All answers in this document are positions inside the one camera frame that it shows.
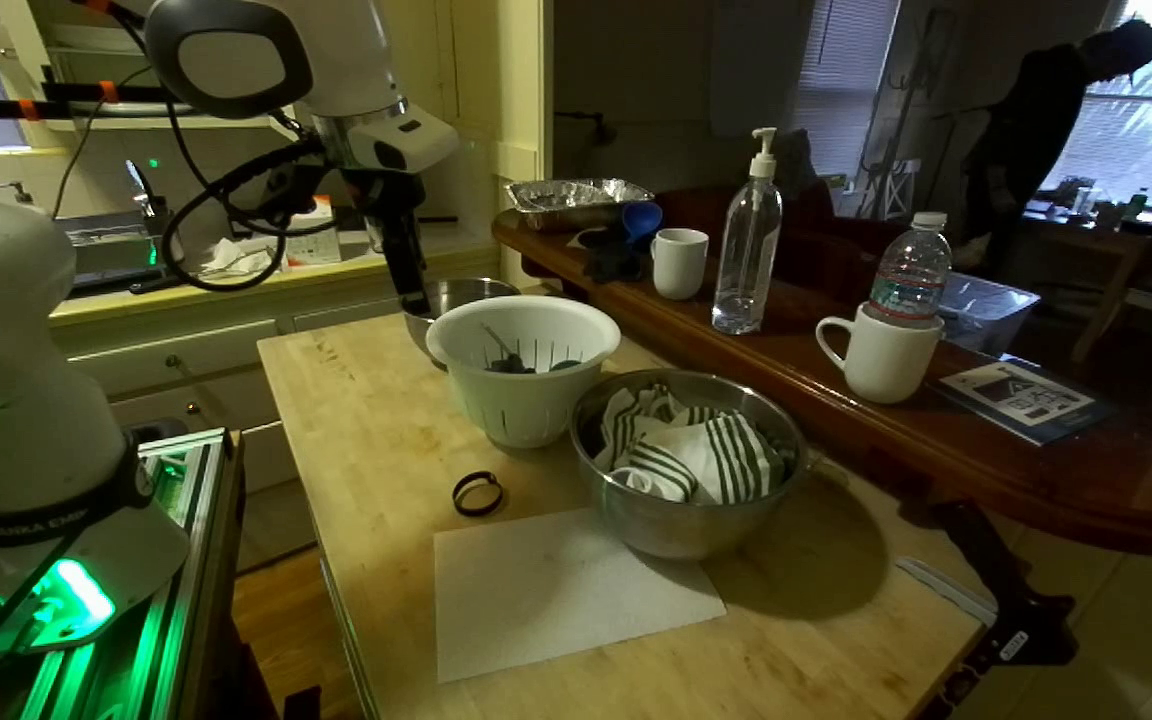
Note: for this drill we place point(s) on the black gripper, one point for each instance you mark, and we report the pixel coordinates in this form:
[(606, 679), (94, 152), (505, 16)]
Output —
[(393, 202)]

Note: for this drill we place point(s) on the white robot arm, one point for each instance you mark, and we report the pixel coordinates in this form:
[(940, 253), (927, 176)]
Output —
[(62, 455)]

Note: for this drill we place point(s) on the white colander bowl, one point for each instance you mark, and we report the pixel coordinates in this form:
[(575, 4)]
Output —
[(520, 361)]

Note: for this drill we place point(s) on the large steel bowl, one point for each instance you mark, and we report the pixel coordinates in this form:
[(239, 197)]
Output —
[(684, 531)]

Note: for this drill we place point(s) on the aluminium foil tray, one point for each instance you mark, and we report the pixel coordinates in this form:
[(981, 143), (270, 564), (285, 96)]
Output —
[(575, 197)]

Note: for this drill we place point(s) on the small white cup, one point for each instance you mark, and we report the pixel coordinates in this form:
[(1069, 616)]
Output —
[(679, 261)]

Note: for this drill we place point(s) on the striped dish cloth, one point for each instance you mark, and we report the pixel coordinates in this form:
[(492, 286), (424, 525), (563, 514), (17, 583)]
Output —
[(681, 455)]

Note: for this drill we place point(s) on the clear sanitizer pump bottle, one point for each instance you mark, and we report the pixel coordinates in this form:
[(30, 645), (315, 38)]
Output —
[(748, 247)]

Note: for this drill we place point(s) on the white paper sheet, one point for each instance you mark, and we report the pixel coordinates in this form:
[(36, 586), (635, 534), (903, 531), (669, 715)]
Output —
[(552, 586)]

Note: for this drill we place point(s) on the large white mug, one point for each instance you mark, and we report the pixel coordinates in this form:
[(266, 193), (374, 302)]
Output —
[(881, 357)]

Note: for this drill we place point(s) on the plastic water bottle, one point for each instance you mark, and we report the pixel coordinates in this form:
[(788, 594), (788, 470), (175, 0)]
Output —
[(914, 270)]

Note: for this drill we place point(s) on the clear plastic container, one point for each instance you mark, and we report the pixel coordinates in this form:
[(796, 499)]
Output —
[(981, 313)]

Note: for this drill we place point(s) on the person in dark clothes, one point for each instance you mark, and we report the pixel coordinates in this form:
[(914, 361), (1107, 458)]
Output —
[(1029, 129)]

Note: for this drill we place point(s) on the booklet on counter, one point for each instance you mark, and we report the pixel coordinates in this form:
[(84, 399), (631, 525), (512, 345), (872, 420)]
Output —
[(1023, 401)]

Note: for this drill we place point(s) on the black clamp at table edge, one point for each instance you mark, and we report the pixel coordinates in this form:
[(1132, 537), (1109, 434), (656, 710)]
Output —
[(1029, 627)]

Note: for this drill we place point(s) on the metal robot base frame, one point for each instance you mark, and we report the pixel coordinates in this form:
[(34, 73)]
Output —
[(126, 616)]

